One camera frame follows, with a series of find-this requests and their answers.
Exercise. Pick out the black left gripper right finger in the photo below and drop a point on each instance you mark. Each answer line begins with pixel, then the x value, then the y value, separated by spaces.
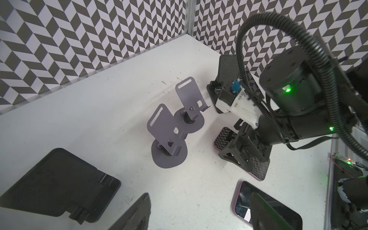
pixel 264 217

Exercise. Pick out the purple round stand back right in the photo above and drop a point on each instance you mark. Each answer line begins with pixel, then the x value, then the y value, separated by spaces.
pixel 189 117

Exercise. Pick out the purple round stand purple phone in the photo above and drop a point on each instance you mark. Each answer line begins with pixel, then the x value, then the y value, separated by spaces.
pixel 169 148

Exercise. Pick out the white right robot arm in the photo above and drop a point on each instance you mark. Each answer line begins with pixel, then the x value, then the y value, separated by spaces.
pixel 302 94

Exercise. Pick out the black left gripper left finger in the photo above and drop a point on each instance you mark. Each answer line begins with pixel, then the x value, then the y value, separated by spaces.
pixel 136 217

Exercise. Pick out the aluminium corner post right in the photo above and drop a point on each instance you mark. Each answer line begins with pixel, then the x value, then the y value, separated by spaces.
pixel 190 17

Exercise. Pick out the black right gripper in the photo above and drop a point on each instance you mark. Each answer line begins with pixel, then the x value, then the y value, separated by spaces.
pixel 244 146

